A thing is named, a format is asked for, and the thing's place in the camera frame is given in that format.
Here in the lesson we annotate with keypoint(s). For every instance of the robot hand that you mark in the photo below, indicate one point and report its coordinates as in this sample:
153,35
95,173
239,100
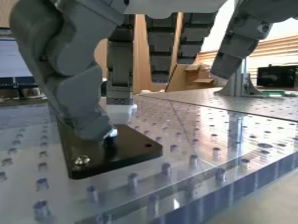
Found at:
67,66

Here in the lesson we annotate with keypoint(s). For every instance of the grey metal post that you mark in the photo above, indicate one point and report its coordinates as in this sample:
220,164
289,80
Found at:
241,83

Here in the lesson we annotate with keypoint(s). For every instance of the small white box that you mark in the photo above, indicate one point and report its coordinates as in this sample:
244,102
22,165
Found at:
120,113

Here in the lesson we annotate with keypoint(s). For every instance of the black box device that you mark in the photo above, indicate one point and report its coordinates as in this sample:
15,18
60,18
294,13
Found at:
277,76

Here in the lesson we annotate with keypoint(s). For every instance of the cardboard box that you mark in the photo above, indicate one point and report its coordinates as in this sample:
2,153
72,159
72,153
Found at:
200,75

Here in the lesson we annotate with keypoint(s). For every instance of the black plate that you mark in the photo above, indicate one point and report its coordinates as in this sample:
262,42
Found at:
128,150

